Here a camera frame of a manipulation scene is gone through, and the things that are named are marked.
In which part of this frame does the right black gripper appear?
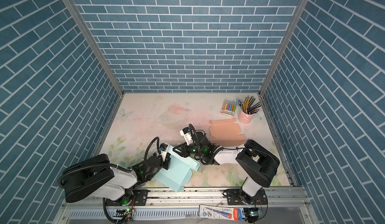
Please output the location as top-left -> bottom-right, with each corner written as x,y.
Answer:
172,142 -> 206,158

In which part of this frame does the light blue paper box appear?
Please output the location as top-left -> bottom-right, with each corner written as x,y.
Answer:
154,146 -> 200,192

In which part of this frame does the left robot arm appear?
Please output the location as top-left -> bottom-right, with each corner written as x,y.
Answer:
57,151 -> 171,206

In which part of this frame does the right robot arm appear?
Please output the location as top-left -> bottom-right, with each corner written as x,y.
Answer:
173,132 -> 280,204

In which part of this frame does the pink flat paper box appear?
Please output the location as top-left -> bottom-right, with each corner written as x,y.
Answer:
209,118 -> 246,147

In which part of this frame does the box of coloured markers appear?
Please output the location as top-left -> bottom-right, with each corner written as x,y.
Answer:
220,100 -> 237,117

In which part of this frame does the pink pencil cup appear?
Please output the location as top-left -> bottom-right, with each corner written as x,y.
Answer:
238,110 -> 253,125

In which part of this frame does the coloured pencils bundle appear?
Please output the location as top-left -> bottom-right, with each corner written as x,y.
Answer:
239,96 -> 262,115

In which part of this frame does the white blue red package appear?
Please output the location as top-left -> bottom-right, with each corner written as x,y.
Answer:
199,205 -> 243,221

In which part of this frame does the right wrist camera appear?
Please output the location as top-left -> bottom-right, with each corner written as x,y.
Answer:
179,127 -> 195,146

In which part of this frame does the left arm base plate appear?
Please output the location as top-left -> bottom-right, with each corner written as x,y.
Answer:
105,189 -> 148,207

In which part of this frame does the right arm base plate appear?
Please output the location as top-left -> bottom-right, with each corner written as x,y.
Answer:
222,188 -> 268,206

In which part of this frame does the left black corrugated cable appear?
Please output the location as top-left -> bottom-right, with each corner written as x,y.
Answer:
57,136 -> 161,188

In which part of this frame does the aluminium front rail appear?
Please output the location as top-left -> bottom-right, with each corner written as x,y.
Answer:
60,186 -> 318,224

